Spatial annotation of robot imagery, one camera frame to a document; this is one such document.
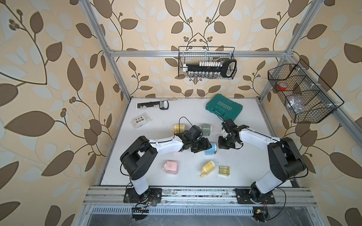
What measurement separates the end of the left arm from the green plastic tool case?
14.1 inches

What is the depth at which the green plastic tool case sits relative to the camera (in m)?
1.08

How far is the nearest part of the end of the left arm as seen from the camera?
674 millimetres
